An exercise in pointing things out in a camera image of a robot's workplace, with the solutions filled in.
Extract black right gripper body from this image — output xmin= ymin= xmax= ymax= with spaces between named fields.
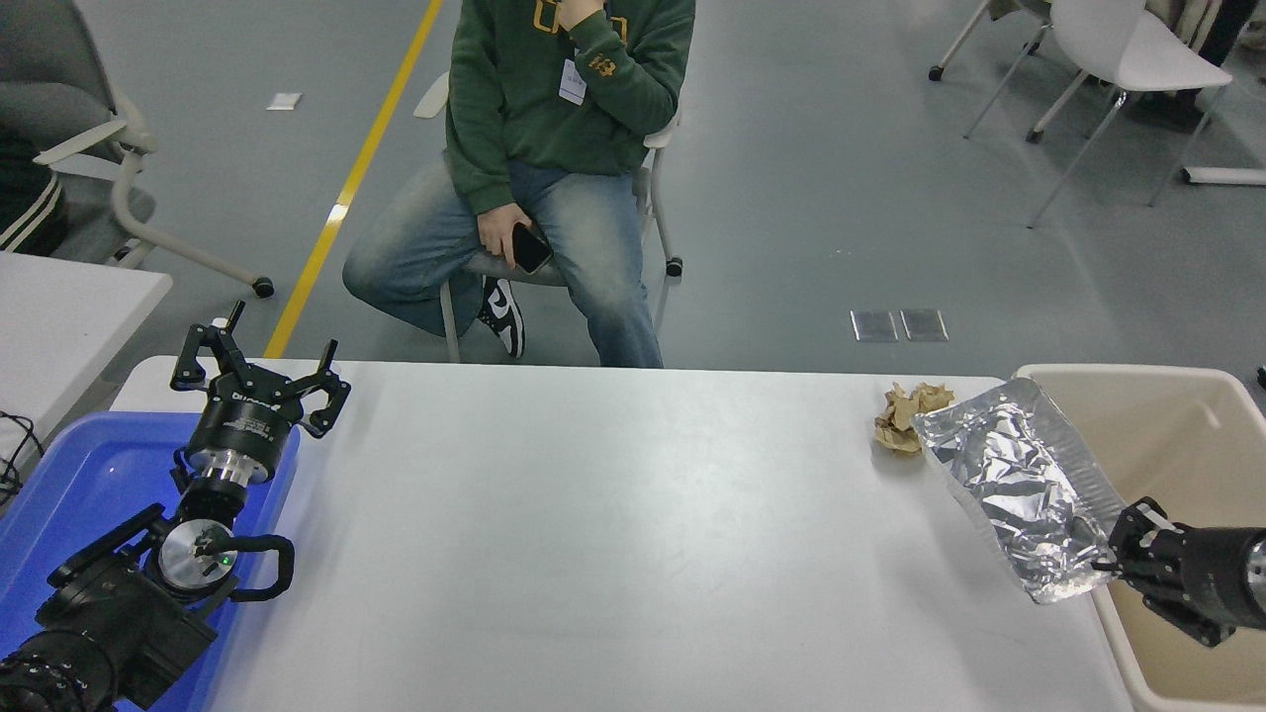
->
xmin=1162 ymin=529 xmax=1252 ymax=629

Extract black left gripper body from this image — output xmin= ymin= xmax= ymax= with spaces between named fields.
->
xmin=185 ymin=377 xmax=304 ymax=468

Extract silver foil tray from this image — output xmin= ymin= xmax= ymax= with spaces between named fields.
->
xmin=910 ymin=376 xmax=1130 ymax=605

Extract black smartphone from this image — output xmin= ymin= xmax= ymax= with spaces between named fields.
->
xmin=511 ymin=223 xmax=555 ymax=277

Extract tan paper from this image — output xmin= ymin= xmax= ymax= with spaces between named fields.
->
xmin=873 ymin=382 xmax=956 ymax=459

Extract person's right hand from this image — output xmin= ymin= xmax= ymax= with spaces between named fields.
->
xmin=479 ymin=205 xmax=536 ymax=271

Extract large pale plastic bin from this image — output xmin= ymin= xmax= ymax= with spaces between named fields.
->
xmin=1014 ymin=364 xmax=1266 ymax=712

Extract white side table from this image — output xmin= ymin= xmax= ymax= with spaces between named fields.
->
xmin=0 ymin=251 xmax=174 ymax=466

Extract blue plastic tray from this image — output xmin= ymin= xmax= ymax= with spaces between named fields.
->
xmin=0 ymin=410 xmax=301 ymax=712

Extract person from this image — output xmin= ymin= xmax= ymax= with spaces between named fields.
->
xmin=342 ymin=0 xmax=697 ymax=369
xmin=0 ymin=129 xmax=70 ymax=258
xmin=1128 ymin=0 xmax=1266 ymax=134

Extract grey office chair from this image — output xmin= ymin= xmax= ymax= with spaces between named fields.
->
xmin=0 ymin=0 xmax=276 ymax=300

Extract white table foot bar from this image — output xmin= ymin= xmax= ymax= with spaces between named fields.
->
xmin=1180 ymin=166 xmax=1266 ymax=189

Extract white plastic chair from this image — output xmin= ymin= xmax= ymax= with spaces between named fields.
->
xmin=964 ymin=0 xmax=1234 ymax=230

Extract white-legged rolling chair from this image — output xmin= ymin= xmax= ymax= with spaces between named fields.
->
xmin=927 ymin=0 xmax=1051 ymax=82

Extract black cables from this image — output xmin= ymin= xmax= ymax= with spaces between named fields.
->
xmin=0 ymin=408 xmax=45 ymax=510

